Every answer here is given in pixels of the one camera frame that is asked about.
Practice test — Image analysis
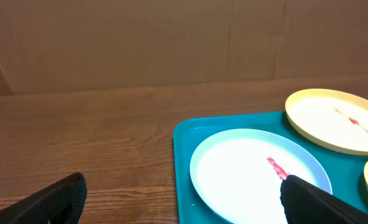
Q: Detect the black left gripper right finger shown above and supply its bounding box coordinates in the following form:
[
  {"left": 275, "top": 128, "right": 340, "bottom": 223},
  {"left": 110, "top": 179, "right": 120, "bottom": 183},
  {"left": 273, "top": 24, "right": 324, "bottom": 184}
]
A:
[{"left": 280, "top": 175, "right": 368, "bottom": 224}]

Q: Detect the teal plastic tray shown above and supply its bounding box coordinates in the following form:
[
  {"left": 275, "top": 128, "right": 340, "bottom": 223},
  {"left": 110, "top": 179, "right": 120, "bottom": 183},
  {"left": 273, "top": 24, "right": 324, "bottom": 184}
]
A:
[{"left": 173, "top": 111, "right": 368, "bottom": 223}]

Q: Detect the light blue plate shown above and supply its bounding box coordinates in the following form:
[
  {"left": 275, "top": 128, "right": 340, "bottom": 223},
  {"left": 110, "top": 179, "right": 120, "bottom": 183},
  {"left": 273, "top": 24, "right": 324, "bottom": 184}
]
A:
[{"left": 190, "top": 129, "right": 333, "bottom": 223}]

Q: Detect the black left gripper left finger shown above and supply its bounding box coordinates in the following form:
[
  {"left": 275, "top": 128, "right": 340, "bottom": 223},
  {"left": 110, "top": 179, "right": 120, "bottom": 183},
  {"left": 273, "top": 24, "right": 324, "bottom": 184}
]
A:
[{"left": 0, "top": 172, "right": 87, "bottom": 224}]

